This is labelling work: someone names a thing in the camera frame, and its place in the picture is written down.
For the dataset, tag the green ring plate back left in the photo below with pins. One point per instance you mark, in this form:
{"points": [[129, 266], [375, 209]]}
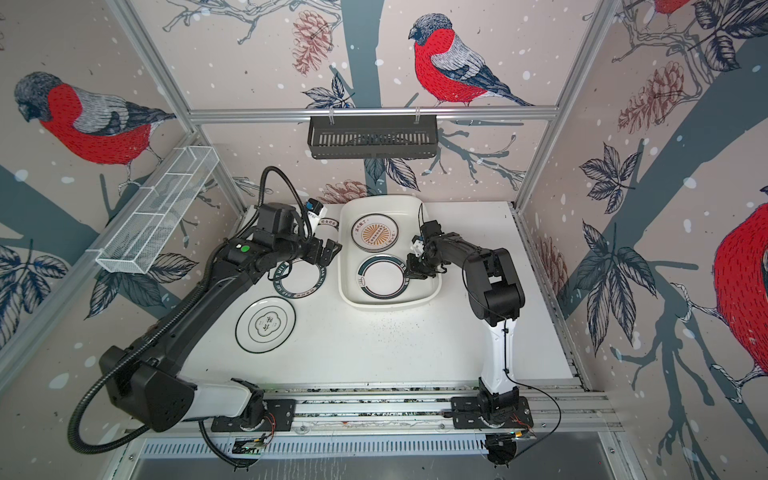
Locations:
{"points": [[329, 222]]}

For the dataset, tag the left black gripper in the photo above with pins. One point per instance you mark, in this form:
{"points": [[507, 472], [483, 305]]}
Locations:
{"points": [[328, 253]]}

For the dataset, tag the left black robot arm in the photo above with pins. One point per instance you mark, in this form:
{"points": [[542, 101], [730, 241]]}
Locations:
{"points": [[144, 380]]}

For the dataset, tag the green ring plate mid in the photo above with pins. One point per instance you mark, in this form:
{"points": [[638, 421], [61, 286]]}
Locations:
{"points": [[298, 279]]}

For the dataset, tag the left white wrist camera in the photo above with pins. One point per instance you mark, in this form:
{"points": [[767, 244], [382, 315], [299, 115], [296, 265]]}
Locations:
{"points": [[316, 211]]}

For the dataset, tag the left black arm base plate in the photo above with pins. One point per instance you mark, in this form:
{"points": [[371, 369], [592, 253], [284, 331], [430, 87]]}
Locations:
{"points": [[271, 415]]}

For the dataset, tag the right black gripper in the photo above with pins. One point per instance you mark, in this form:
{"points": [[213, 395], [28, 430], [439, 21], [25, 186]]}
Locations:
{"points": [[415, 267]]}

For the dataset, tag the white plastic bin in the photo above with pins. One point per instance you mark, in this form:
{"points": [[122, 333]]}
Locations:
{"points": [[409, 212]]}

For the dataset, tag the horizontal aluminium frame bar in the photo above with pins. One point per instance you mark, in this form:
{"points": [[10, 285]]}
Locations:
{"points": [[232, 116]]}

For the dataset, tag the white mesh wall basket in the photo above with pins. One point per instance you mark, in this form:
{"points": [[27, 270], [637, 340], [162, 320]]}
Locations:
{"points": [[142, 236]]}

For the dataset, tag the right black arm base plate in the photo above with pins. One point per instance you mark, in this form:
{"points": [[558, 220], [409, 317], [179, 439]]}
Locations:
{"points": [[466, 414]]}

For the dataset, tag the black wire shelf basket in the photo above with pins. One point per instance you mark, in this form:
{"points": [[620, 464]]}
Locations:
{"points": [[373, 137]]}

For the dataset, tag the white plate black cloud emblem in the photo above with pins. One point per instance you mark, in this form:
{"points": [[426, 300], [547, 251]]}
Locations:
{"points": [[265, 325]]}

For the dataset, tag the aluminium mounting rail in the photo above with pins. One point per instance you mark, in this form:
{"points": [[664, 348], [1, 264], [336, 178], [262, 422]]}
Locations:
{"points": [[421, 410]]}

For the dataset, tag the orange sunburst plate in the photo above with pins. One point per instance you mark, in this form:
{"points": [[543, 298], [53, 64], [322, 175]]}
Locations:
{"points": [[375, 233]]}

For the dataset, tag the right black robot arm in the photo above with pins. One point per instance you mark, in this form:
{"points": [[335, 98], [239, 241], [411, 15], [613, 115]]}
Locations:
{"points": [[495, 295]]}

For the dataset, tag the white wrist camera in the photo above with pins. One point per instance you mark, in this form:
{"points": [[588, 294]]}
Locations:
{"points": [[316, 211], [417, 245]]}

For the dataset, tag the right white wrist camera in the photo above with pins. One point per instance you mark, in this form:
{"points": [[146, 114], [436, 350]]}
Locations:
{"points": [[417, 245]]}

